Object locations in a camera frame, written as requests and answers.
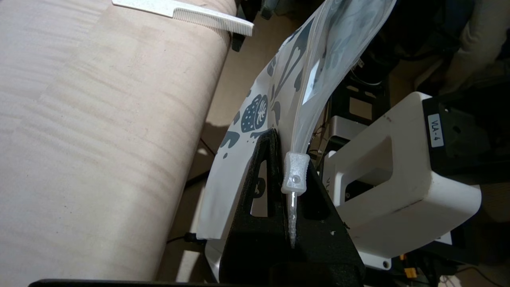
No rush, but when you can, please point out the thin black floor cord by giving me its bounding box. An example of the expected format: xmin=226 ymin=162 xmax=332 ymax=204
xmin=165 ymin=233 xmax=208 ymax=244

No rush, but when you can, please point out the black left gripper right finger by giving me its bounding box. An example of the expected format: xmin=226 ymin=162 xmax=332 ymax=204
xmin=288 ymin=163 xmax=366 ymax=281

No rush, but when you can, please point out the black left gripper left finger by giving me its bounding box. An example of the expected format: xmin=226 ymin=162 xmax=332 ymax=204
xmin=218 ymin=128 xmax=289 ymax=281

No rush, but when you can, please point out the light wood shelf table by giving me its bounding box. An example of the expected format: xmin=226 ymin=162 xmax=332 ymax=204
xmin=0 ymin=0 xmax=239 ymax=281

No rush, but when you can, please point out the white pouch blue floral print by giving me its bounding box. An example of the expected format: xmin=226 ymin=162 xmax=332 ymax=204
xmin=196 ymin=0 xmax=397 ymax=240

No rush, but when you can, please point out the beige fabric object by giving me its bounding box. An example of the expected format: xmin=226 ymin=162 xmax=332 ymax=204
xmin=438 ymin=0 xmax=510 ymax=96

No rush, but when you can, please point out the white plastic comb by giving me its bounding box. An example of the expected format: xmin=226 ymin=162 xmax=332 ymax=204
xmin=112 ymin=0 xmax=254 ymax=37

